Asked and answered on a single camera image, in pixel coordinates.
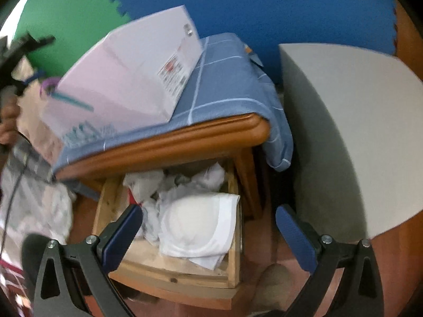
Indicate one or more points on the plain grey underwear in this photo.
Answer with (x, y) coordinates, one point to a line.
(178, 180)

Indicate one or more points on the small purple item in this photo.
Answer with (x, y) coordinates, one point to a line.
(49, 84)

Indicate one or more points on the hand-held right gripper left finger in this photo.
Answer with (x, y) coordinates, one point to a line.
(122, 234)

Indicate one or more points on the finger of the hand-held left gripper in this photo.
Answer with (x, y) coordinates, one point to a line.
(33, 76)
(29, 44)

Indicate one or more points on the grey patterned underwear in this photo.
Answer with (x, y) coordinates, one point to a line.
(142, 181)

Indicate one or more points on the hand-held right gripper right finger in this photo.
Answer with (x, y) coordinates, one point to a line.
(295, 237)

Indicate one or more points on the white patterned underwear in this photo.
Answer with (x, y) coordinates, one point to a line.
(150, 221)

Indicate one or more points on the wooden drawer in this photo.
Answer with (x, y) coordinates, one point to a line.
(142, 258)

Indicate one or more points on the blue grey checked bedding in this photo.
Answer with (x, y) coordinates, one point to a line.
(29, 165)

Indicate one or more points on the person's left hand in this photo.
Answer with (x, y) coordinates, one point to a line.
(8, 115)

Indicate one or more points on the grey box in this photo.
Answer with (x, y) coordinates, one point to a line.
(357, 132)

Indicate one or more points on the white patterned bed sheet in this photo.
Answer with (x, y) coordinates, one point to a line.
(43, 204)

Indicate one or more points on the green foam mat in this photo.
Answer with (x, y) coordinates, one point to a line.
(66, 16)

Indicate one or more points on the white bra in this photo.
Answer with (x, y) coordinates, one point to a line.
(195, 228)

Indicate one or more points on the blue foam mat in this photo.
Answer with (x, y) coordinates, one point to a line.
(264, 10)

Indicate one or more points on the red white patterned cloth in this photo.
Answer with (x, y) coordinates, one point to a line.
(11, 280)

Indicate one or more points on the wooden nightstand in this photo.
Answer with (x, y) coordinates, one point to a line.
(181, 142)

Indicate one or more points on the white shoe box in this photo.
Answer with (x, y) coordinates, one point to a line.
(132, 72)

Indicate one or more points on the blue checked cloth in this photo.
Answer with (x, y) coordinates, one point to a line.
(224, 82)

